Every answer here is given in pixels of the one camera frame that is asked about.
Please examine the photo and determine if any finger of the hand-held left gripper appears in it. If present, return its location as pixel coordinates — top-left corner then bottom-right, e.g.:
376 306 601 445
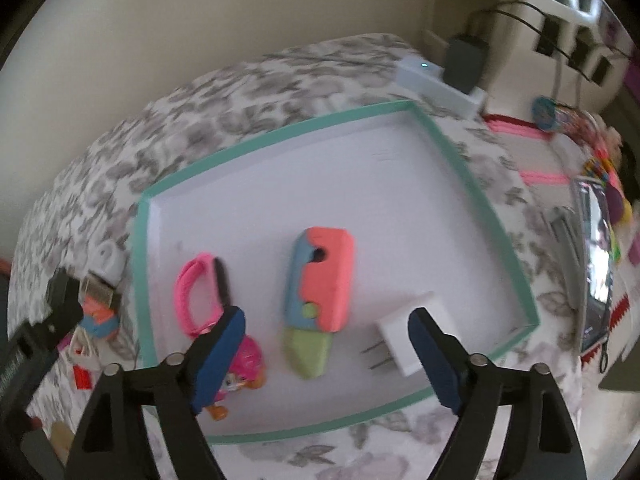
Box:
45 267 83 333

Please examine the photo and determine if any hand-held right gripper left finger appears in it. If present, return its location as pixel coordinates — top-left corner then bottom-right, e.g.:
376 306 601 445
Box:
65 306 247 480

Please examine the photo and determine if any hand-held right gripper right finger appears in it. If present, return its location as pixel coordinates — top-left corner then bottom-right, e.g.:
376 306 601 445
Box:
407 307 588 480

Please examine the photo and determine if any pink helmet dog figure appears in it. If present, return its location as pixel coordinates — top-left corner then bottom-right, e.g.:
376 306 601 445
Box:
200 335 266 421

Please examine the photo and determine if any black gold patterned box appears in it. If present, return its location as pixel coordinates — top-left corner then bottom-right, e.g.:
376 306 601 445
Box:
80 272 122 309

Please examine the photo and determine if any white charger plug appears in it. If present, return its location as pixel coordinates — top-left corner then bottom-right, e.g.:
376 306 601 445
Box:
361 291 453 377

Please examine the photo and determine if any red small bottle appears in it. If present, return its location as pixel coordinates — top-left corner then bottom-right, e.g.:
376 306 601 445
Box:
72 365 96 391

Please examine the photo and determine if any pink strap watch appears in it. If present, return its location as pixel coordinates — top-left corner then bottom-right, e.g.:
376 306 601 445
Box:
174 252 233 338

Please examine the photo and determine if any pastel toy knife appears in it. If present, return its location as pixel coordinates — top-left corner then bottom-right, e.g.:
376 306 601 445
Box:
282 226 356 380

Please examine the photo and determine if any teal rimmed white tray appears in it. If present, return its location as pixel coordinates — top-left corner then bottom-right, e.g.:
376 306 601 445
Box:
127 100 541 446

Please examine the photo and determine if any shiny silver packet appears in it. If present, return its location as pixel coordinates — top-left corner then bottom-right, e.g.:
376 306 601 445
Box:
570 175 616 356

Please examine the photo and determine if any pink white crochet cloth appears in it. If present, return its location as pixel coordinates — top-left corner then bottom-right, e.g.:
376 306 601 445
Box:
482 115 576 186

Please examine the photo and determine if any round teal badge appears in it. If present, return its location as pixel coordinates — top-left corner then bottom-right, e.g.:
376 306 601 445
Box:
532 96 558 133

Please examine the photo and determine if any white power strip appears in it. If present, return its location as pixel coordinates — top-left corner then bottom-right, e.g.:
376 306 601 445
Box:
395 55 486 121

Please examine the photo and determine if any dark grey power adapter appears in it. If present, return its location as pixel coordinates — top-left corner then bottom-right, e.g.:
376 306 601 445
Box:
442 35 491 95

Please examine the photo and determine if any white bedside furniture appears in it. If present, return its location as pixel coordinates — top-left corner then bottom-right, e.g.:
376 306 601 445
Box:
437 0 618 106

